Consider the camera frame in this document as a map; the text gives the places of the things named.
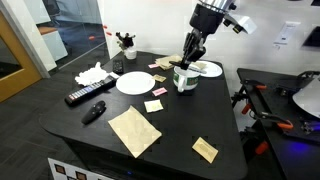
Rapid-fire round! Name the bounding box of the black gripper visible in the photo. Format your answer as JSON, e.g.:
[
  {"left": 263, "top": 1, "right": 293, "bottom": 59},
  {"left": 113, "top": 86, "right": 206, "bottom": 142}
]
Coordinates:
[{"left": 179, "top": 4, "right": 225, "bottom": 71}]

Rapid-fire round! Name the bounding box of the white mug with green band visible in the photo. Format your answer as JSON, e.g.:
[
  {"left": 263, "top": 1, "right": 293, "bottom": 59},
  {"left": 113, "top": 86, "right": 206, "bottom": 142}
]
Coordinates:
[{"left": 172, "top": 64, "right": 202, "bottom": 93}]

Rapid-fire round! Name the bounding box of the folded brown paper napkin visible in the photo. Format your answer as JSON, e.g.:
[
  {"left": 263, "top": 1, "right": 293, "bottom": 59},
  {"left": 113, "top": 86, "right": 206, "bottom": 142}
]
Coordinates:
[
  {"left": 191, "top": 61, "right": 208, "bottom": 70},
  {"left": 154, "top": 53, "right": 184, "bottom": 71}
]

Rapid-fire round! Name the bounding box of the white round plate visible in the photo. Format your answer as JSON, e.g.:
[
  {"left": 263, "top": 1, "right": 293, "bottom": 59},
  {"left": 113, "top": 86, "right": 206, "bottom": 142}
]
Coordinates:
[
  {"left": 194, "top": 60, "right": 224, "bottom": 79},
  {"left": 115, "top": 70, "right": 156, "bottom": 96}
]

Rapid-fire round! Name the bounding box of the pale yellow sticky note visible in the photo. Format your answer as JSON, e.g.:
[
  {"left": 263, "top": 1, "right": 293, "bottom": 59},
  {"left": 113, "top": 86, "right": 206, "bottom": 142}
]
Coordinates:
[{"left": 143, "top": 99, "right": 165, "bottom": 114}]

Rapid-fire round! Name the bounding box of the white ribbed vase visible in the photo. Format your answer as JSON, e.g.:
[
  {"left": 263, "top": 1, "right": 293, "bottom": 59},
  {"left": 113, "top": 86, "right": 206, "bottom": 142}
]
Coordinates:
[{"left": 123, "top": 46, "right": 138, "bottom": 61}]

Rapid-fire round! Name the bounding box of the orange black bar clamp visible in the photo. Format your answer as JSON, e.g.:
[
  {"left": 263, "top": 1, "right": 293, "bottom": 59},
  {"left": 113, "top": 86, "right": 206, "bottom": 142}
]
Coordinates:
[
  {"left": 240, "top": 78, "right": 268, "bottom": 116},
  {"left": 254, "top": 111, "right": 295, "bottom": 156}
]

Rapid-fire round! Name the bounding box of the short black remote control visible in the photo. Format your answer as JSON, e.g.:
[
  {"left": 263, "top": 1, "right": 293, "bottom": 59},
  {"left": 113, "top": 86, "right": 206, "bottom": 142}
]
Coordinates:
[{"left": 112, "top": 58, "right": 125, "bottom": 75}]

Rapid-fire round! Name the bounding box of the large flat tan paper napkin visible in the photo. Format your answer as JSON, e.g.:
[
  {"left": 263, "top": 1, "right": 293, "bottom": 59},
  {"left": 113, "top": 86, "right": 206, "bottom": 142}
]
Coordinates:
[{"left": 107, "top": 105, "right": 163, "bottom": 159}]

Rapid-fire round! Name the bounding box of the tan printed paper packet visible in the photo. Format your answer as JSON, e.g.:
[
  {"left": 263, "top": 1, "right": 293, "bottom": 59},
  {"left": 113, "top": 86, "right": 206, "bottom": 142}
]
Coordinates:
[{"left": 191, "top": 136, "right": 220, "bottom": 165}]

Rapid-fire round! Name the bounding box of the crumpled white tissue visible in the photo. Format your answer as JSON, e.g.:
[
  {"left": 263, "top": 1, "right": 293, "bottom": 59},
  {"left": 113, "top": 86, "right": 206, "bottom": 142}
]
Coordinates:
[{"left": 74, "top": 61, "right": 110, "bottom": 87}]

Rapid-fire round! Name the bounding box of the long black remote control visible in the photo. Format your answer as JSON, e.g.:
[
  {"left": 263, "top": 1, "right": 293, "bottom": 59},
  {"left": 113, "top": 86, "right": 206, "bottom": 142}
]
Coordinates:
[{"left": 64, "top": 75, "right": 118, "bottom": 108}]

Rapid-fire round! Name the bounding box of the black presenter clicker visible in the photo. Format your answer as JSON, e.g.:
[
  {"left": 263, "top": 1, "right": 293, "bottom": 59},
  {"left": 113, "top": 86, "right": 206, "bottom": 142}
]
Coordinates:
[{"left": 80, "top": 100, "right": 107, "bottom": 126}]

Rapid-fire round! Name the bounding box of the white cabinet with wooden top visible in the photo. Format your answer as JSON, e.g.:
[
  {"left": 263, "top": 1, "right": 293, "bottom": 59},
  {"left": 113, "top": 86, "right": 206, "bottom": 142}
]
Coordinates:
[{"left": 37, "top": 25, "right": 69, "bottom": 63}]

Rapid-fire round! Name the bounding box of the black optical breadboard table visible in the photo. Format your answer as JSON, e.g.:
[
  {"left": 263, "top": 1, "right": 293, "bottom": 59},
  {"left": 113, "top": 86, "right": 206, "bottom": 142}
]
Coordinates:
[{"left": 235, "top": 67, "right": 320, "bottom": 180}]

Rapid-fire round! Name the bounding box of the checkerboard calibration board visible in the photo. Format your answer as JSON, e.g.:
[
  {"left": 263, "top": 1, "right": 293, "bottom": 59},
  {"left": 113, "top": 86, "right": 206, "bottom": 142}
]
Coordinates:
[{"left": 47, "top": 157, "right": 116, "bottom": 180}]

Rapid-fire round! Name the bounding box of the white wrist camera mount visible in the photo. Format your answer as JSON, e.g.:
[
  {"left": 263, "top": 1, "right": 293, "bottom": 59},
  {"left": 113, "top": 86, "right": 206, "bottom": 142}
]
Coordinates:
[{"left": 223, "top": 13, "right": 258, "bottom": 35}]

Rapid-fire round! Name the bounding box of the white wall mounted device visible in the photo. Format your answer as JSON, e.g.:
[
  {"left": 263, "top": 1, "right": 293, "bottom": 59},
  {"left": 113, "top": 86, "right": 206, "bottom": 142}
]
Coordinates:
[{"left": 273, "top": 20, "right": 302, "bottom": 47}]

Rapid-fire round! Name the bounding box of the black wall mounted screen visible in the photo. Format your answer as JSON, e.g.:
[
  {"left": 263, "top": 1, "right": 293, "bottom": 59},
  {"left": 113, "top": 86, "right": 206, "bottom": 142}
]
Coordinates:
[{"left": 301, "top": 25, "right": 320, "bottom": 48}]

